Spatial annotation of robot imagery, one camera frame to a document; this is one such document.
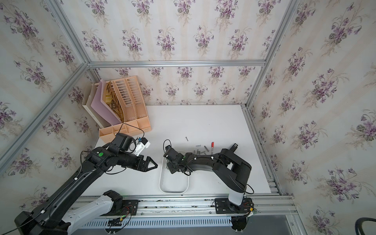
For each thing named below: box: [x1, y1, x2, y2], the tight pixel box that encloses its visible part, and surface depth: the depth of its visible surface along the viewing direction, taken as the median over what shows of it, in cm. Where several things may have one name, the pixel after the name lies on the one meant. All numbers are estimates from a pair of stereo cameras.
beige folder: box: [82, 83, 112, 128], surface depth 86 cm
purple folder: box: [90, 78, 123, 126], surface depth 88 cm
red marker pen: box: [211, 141, 215, 156], surface depth 97 cm
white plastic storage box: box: [159, 156, 190, 195], surface depth 80 cm
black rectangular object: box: [229, 142, 238, 153], surface depth 95 cm
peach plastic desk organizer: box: [98, 75, 153, 144], surface depth 104 cm
